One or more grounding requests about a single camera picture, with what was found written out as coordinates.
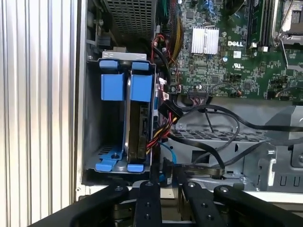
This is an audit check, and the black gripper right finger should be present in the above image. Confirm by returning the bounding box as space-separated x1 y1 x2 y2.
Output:
174 166 303 227

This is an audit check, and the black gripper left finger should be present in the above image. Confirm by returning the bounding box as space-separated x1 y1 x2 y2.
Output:
28 163 163 227

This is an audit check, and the black data wire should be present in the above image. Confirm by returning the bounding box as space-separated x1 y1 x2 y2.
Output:
162 132 227 189

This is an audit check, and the power wire with coloured strands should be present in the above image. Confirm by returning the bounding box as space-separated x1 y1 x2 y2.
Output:
145 99 184 156

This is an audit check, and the hard disk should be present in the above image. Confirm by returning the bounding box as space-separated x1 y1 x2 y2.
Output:
124 61 157 173

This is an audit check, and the grey disk bay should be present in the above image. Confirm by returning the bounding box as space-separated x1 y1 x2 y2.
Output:
82 51 160 180

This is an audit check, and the empty blue disk carrier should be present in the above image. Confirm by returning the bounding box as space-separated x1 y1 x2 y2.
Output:
94 59 125 172

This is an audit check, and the black RAM slot bank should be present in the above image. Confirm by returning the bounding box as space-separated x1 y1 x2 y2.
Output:
245 0 273 49

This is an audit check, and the grey metal drive cage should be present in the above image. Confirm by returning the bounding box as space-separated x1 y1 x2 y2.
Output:
163 98 303 192

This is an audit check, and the grey open PC case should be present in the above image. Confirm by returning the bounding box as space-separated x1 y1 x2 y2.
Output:
73 0 303 206

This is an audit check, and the green motherboard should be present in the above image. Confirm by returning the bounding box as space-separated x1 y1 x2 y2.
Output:
155 0 303 101

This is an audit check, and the silver finned heat sink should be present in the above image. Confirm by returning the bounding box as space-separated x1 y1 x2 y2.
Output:
191 26 220 54

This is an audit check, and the silver power supply unit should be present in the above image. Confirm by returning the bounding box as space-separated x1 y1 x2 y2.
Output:
103 0 157 42

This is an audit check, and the CPU socket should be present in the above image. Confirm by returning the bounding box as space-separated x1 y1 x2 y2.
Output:
273 0 303 47

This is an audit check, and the thin blue wire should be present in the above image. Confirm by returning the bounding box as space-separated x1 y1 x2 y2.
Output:
159 141 178 188

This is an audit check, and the thin black internal cable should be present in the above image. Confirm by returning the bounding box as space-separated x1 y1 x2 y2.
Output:
176 104 241 152

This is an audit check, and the thick black internal cable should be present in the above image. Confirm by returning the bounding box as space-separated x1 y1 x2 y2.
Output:
236 117 303 133

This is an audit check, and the coloured power wire bundle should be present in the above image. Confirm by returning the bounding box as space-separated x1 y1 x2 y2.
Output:
151 0 184 63

